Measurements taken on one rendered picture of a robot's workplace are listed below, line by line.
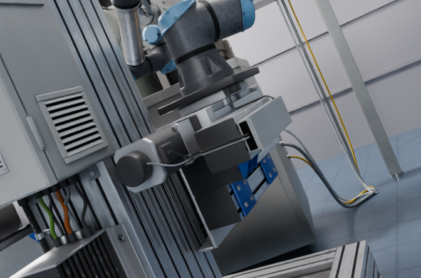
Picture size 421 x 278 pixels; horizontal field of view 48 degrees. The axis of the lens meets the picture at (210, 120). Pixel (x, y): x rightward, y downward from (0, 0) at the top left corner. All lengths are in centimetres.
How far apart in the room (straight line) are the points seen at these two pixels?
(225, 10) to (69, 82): 50
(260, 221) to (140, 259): 100
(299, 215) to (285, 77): 195
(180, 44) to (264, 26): 258
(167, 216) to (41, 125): 41
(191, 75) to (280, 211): 91
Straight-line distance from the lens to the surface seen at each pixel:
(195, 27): 122
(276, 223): 196
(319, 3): 265
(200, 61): 120
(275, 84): 378
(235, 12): 128
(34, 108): 85
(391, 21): 364
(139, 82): 257
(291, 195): 193
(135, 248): 103
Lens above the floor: 78
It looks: 2 degrees down
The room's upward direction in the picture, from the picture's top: 24 degrees counter-clockwise
